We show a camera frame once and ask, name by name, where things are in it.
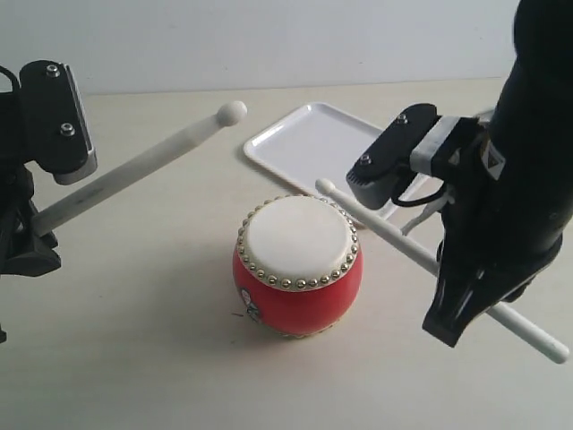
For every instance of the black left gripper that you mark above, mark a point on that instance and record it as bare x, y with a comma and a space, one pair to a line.
23, 252

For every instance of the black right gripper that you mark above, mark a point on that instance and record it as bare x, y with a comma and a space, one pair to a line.
505, 226

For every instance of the wooden drumstick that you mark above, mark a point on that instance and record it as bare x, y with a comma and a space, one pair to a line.
135, 169
502, 313

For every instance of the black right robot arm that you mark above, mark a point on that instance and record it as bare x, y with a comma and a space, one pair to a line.
539, 86

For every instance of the red small drum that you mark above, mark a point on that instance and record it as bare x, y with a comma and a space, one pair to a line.
297, 264

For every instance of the white rectangular tray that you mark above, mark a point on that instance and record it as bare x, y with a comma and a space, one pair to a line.
316, 140

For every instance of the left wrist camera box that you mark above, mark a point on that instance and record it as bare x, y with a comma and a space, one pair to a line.
56, 129

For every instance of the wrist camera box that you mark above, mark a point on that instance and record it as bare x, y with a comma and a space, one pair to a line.
419, 141
56, 129

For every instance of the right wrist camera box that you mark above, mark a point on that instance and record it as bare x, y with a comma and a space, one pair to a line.
419, 141

